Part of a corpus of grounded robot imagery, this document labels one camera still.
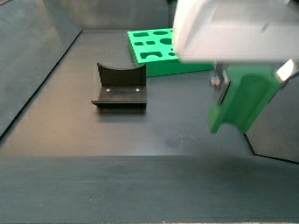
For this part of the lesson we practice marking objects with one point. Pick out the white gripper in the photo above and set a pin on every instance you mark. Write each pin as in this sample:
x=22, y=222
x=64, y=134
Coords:
x=237, y=31

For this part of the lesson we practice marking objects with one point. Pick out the black curved holder stand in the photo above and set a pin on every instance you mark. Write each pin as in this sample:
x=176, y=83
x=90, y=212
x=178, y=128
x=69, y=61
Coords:
x=121, y=86

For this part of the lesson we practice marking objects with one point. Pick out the green arch block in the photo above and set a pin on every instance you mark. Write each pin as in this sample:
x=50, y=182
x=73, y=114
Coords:
x=250, y=89

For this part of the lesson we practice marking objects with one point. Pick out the green shape-sorter board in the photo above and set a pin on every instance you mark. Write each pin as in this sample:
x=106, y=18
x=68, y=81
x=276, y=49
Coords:
x=152, y=49

